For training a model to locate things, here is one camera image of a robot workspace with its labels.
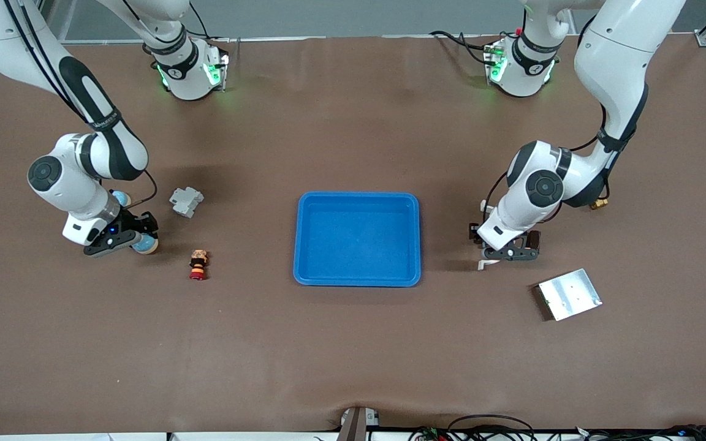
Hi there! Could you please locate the coloured wire bunch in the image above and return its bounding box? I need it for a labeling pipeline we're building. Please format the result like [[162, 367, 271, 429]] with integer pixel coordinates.
[[408, 426, 452, 441]]

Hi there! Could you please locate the blue plastic tray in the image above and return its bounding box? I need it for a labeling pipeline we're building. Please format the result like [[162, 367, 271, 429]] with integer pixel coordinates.
[[293, 192, 422, 287]]

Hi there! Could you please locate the silver metal plate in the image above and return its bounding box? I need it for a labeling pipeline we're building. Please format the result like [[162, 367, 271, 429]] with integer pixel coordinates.
[[536, 268, 603, 322]]

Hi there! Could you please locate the black cable bundle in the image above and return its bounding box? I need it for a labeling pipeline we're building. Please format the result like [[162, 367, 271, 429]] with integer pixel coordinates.
[[574, 424, 706, 441]]

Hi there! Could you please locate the white curved plastic clamp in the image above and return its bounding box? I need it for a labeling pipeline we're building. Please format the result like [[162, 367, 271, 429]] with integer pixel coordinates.
[[477, 200, 501, 271]]

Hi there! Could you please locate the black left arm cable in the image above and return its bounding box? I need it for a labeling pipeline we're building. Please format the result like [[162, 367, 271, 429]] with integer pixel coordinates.
[[483, 104, 611, 228]]

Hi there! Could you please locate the black base cable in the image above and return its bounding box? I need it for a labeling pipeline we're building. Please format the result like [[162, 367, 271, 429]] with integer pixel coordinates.
[[430, 29, 501, 65], [166, 9, 210, 40]]

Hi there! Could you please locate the white circuit breaker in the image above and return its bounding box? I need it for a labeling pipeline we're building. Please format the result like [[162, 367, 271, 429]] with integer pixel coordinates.
[[169, 186, 205, 219]]

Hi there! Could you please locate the orange emergency stop button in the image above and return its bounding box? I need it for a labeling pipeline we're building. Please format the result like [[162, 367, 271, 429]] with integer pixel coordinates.
[[189, 249, 209, 282]]

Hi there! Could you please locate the brown table cover sheet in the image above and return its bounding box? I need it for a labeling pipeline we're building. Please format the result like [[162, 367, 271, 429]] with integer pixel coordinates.
[[0, 34, 706, 435]]

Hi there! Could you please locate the black cable loop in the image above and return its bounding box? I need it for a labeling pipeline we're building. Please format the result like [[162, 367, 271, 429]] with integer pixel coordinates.
[[445, 414, 537, 441]]

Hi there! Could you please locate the black right base cable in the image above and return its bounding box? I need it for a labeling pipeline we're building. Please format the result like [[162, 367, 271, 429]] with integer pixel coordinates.
[[166, 9, 210, 40]]

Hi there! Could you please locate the grey metal bracket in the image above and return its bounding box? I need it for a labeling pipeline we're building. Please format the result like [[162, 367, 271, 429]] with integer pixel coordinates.
[[336, 406, 381, 441]]

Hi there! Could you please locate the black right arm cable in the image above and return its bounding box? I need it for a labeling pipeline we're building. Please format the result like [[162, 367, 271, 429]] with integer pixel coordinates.
[[0, 0, 159, 208]]

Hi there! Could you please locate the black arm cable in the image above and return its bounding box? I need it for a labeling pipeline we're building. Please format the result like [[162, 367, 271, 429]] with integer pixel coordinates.
[[483, 104, 611, 228], [0, 0, 159, 208]]

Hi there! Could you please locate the black left base cable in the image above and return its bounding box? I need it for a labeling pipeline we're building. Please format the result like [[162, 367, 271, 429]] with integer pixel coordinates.
[[430, 29, 501, 65]]

